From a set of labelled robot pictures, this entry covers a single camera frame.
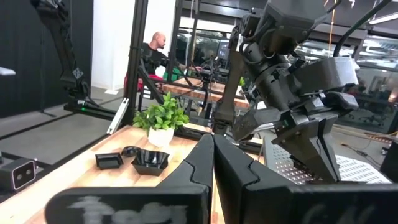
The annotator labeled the black partition curtain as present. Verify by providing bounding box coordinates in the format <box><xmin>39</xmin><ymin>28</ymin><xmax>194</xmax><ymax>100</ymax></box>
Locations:
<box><xmin>0</xmin><ymin>0</ymin><xmax>94</xmax><ymax>119</ymax></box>

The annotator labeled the person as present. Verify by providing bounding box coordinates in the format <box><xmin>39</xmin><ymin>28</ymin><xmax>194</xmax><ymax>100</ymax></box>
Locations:
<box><xmin>124</xmin><ymin>30</ymin><xmax>203</xmax><ymax>93</ymax></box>

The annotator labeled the green plant white pot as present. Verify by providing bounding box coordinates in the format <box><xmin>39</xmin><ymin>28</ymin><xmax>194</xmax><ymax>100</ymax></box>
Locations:
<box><xmin>132</xmin><ymin>91</ymin><xmax>190</xmax><ymax>149</ymax></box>

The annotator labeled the black square mini plate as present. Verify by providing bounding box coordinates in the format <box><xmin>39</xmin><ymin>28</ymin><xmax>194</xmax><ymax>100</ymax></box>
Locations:
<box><xmin>95</xmin><ymin>152</ymin><xmax>124</xmax><ymax>170</ymax></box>

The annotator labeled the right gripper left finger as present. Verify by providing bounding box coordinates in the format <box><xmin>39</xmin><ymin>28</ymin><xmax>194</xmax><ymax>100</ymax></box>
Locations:
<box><xmin>45</xmin><ymin>133</ymin><xmax>215</xmax><ymax>224</ymax></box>

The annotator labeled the black teardrop mini plate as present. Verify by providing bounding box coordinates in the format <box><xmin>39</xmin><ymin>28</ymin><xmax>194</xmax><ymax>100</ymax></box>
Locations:
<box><xmin>120</xmin><ymin>145</ymin><xmax>141</xmax><ymax>157</ymax></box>

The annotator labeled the black table-level camera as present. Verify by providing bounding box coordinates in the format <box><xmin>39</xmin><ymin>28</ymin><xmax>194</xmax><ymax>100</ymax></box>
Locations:
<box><xmin>0</xmin><ymin>157</ymin><xmax>37</xmax><ymax>191</ymax></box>

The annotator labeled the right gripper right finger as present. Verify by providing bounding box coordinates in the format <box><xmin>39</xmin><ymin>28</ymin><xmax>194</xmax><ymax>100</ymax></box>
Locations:
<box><xmin>213</xmin><ymin>134</ymin><xmax>398</xmax><ymax>224</ymax></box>

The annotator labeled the grey perforated metal shelf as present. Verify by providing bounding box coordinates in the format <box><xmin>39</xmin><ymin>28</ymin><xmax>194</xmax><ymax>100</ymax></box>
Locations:
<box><xmin>262</xmin><ymin>136</ymin><xmax>392</xmax><ymax>185</ymax></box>

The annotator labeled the silver aluminium extrusion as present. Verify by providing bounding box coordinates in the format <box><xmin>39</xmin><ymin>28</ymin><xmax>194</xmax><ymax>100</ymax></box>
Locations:
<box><xmin>106</xmin><ymin>97</ymin><xmax>130</xmax><ymax>136</ymax></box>

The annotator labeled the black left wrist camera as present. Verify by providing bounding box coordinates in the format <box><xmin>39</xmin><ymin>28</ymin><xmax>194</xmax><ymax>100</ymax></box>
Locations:
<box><xmin>292</xmin><ymin>55</ymin><xmax>360</xmax><ymax>96</ymax></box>

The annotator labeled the black deep square mini bowl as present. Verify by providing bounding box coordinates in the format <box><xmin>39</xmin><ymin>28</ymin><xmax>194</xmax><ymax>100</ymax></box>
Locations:
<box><xmin>131</xmin><ymin>148</ymin><xmax>170</xmax><ymax>177</ymax></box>

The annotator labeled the wooden background table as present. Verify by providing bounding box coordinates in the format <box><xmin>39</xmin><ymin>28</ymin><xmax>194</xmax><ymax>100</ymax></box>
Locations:
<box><xmin>162</xmin><ymin>77</ymin><xmax>251</xmax><ymax>110</ymax></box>

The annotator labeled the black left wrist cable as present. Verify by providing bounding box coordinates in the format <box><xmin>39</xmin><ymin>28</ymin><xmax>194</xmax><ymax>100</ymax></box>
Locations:
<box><xmin>333</xmin><ymin>0</ymin><xmax>393</xmax><ymax>58</ymax></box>

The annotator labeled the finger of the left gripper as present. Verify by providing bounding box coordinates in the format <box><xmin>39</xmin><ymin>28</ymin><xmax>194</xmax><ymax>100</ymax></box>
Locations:
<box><xmin>320</xmin><ymin>115</ymin><xmax>341</xmax><ymax>183</ymax></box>
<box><xmin>273</xmin><ymin>124</ymin><xmax>330</xmax><ymax>184</ymax></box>

